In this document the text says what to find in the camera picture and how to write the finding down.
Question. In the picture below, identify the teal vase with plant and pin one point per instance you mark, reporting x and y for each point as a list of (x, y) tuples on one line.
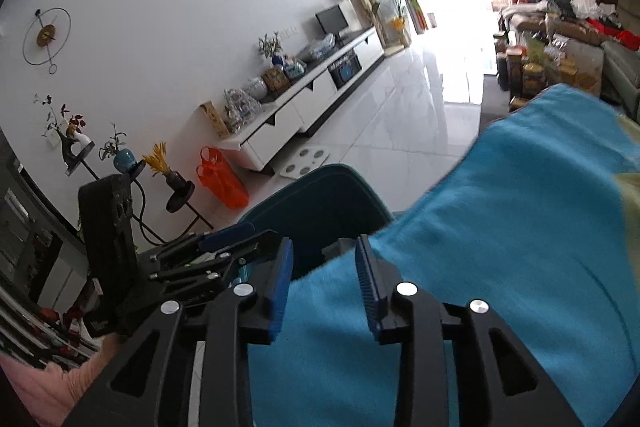
[(123, 159)]

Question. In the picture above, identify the clear plastic wrapped item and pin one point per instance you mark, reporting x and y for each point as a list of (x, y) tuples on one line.
[(317, 48)]

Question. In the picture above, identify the person's left forearm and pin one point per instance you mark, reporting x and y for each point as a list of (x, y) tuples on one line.
[(45, 392)]

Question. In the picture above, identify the red cloth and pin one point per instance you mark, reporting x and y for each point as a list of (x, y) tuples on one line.
[(617, 36)]

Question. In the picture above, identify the white TV cabinet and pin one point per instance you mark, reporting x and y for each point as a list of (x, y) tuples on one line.
[(280, 142)]

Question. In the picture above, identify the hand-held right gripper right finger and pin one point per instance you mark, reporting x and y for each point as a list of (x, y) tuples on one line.
[(369, 292)]

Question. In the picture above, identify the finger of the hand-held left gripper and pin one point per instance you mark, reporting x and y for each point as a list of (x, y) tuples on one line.
[(225, 238), (250, 247)]

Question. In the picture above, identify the white lidded jar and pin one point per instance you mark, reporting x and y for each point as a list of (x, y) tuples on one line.
[(256, 88)]

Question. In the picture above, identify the teal chair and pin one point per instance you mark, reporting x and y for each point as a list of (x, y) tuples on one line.
[(320, 197)]

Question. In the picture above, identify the green brown sofa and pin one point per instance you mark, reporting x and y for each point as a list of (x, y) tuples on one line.
[(622, 62)]

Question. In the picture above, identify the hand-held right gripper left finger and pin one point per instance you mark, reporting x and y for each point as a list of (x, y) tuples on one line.
[(279, 292)]

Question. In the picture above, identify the dark display cabinet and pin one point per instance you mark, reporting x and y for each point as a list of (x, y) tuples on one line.
[(30, 267)]

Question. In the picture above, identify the yellow brown box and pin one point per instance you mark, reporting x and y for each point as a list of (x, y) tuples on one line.
[(216, 121)]

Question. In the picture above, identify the blue floral blanket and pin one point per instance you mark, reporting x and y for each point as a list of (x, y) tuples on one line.
[(500, 232)]

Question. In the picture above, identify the black vase with yellow wheat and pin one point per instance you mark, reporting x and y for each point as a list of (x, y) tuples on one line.
[(174, 179)]

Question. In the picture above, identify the vase with leafy branches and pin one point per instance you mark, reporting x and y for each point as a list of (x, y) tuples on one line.
[(270, 47)]

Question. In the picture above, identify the white bathroom scale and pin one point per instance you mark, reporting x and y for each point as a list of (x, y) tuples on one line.
[(305, 163)]

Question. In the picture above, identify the group of food jars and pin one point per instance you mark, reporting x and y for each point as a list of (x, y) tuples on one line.
[(520, 72)]

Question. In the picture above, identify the black cabinet insert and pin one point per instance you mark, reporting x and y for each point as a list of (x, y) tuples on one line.
[(345, 71)]

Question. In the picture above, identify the glittery wrapped ornament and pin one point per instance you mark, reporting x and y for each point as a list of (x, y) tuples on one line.
[(242, 109)]

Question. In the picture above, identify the orange plastic bag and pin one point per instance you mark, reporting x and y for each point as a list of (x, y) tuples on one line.
[(222, 184)]

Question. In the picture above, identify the white clothes pile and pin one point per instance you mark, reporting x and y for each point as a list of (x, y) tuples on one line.
[(592, 7)]

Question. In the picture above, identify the white vase with red branches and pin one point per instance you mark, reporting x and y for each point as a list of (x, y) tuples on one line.
[(80, 138)]

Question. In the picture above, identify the black monitor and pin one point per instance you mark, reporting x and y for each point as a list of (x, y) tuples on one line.
[(331, 19)]

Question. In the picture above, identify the black metal plant stand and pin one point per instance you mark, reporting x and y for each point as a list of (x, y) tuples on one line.
[(180, 197)]

